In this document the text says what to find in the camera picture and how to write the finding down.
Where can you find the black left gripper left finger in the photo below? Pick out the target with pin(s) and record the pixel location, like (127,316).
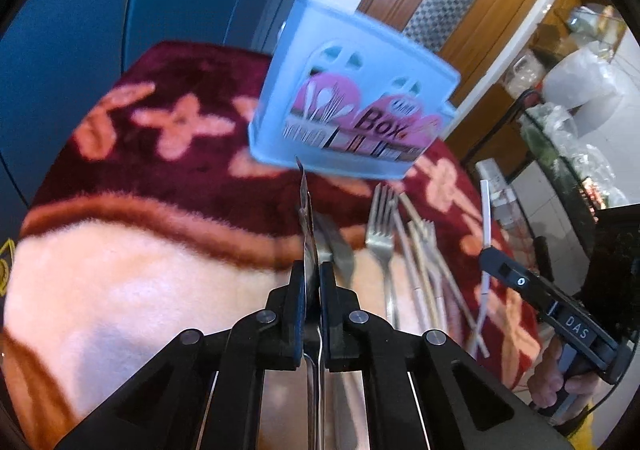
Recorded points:
(285,335)

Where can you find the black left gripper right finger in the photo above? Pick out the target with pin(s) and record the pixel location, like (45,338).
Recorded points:
(341,351)

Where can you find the beige chopstick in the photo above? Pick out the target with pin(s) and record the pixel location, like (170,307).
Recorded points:
(448,280)
(415,284)

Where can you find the white chopstick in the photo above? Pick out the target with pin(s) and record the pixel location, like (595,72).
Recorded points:
(484,249)

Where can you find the blue kitchen base cabinet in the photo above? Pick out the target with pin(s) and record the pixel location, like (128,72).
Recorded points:
(58,57)

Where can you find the right hand on grip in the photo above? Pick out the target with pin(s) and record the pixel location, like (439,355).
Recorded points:
(547,381)

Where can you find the steel table knife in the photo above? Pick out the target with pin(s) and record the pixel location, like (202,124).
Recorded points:
(342,253)

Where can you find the steel fork on blanket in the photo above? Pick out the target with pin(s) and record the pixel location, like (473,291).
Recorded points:
(381,243)

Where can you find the glass side table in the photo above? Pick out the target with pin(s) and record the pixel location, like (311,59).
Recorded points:
(560,182)

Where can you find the red floral plush blanket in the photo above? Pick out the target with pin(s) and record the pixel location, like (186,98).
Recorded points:
(154,219)

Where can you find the light blue utensil holder box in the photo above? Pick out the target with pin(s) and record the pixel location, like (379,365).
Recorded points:
(346,95)

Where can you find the white plastic bag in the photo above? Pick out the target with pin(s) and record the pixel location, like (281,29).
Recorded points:
(579,78)

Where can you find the wooden shelf unit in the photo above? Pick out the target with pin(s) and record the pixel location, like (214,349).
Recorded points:
(525,80)

